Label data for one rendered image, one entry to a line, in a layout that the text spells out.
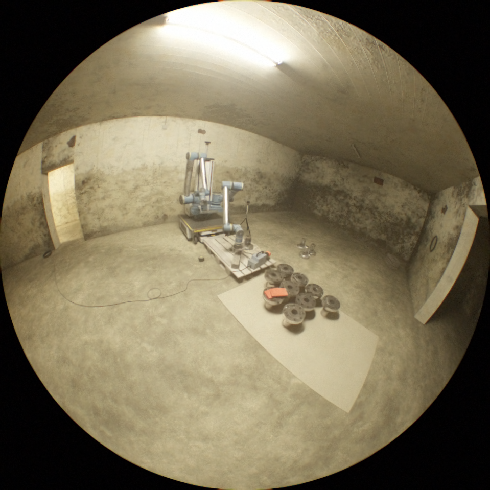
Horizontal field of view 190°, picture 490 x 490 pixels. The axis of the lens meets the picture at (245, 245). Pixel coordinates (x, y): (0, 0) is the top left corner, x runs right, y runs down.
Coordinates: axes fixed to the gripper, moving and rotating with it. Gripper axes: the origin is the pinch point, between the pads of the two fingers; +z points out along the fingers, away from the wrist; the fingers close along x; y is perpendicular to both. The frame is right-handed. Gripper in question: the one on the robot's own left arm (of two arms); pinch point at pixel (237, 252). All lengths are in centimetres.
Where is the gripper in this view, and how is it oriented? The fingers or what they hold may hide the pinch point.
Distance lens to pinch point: 226.9
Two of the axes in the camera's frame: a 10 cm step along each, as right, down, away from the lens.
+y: -0.8, 4.5, -8.9
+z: -1.2, 8.8, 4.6
